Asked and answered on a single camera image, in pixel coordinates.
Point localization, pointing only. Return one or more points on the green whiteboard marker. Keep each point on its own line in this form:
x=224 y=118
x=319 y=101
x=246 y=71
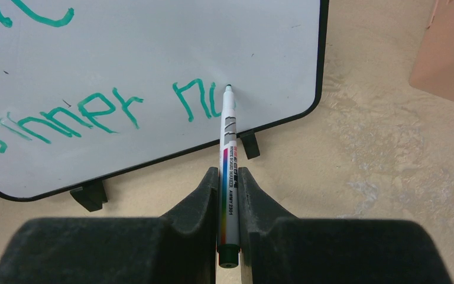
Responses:
x=228 y=237

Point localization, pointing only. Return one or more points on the white whiteboard black frame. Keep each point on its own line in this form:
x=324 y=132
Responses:
x=94 y=89

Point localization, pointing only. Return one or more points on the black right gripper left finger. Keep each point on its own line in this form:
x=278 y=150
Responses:
x=177 y=247

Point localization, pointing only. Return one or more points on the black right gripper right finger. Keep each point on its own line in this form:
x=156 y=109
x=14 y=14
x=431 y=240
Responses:
x=278 y=247

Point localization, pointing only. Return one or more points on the peach plastic file organizer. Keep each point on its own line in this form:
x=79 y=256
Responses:
x=433 y=69

